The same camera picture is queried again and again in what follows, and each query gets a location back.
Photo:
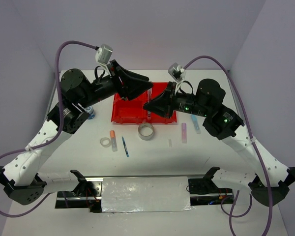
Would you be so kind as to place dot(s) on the orange cap highlighter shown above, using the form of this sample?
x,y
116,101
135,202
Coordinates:
x,y
113,141

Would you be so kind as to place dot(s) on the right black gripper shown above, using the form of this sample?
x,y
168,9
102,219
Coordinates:
x,y
163,104

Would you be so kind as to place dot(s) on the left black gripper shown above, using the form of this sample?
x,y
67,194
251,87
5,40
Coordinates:
x,y
131,88

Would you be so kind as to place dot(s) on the large grey tape roll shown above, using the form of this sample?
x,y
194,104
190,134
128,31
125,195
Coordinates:
x,y
146,131

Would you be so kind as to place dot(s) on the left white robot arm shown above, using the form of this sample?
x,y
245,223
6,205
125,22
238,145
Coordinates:
x,y
21,178

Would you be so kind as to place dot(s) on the blue patterned tape roll left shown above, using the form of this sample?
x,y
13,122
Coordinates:
x,y
90,111

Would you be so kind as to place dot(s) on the silver foil cover plate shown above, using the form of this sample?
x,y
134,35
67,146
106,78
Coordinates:
x,y
145,194

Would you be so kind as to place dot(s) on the pink highlighter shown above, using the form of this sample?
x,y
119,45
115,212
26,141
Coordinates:
x,y
184,133

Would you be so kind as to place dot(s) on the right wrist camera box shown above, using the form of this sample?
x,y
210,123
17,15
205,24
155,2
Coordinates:
x,y
177,72

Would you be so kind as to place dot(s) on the blue highlighter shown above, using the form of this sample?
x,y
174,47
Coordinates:
x,y
196,124

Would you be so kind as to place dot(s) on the small clear tape roll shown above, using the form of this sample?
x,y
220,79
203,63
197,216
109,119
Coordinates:
x,y
105,142

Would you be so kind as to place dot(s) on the red pen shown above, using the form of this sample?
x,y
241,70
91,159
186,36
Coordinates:
x,y
150,114

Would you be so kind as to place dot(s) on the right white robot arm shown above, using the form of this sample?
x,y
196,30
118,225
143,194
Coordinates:
x,y
270,180

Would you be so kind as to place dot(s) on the red four-compartment bin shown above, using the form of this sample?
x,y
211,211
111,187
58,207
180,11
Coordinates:
x,y
132,112

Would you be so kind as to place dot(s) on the blue pen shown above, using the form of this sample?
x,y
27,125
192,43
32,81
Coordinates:
x,y
125,147

